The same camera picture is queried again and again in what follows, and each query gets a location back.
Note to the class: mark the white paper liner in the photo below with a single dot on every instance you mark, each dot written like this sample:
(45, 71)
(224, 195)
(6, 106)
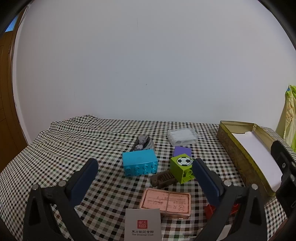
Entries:
(262, 157)

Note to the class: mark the purple cube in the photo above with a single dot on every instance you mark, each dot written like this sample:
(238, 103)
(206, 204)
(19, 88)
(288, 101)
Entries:
(182, 150)

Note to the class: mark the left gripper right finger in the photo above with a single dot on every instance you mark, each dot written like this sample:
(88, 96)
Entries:
(250, 220)

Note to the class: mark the brown wooden door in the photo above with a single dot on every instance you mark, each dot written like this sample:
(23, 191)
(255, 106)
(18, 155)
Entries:
(12, 139)

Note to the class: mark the white card box red logo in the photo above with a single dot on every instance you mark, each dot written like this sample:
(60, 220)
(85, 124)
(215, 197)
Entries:
(142, 224)

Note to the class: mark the green yellow hanging cloth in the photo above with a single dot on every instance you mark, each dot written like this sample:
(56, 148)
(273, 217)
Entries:
(286, 125)

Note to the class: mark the pink card deck box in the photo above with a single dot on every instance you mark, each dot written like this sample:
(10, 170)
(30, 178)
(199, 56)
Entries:
(171, 204)

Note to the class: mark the gold metal tin box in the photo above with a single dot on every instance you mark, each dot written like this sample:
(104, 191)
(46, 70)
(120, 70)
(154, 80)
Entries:
(246, 166)

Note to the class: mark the blue toy brick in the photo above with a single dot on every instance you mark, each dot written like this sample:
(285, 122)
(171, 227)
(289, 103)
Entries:
(141, 162)

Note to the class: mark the checkered tablecloth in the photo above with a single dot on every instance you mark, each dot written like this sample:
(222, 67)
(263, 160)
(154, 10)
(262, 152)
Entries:
(94, 179)

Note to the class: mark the grey foil packet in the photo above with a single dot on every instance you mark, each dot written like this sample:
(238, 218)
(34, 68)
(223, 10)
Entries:
(143, 143)

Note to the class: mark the green soccer toy cube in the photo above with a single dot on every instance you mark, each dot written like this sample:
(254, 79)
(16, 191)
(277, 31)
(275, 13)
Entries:
(181, 168)

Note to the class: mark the red toy brick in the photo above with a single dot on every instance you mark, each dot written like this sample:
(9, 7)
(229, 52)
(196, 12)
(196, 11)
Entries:
(209, 210)

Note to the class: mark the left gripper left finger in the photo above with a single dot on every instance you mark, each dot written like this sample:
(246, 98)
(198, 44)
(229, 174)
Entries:
(39, 222)

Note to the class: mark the brown folding comb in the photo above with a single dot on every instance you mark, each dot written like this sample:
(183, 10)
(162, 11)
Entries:
(163, 179)

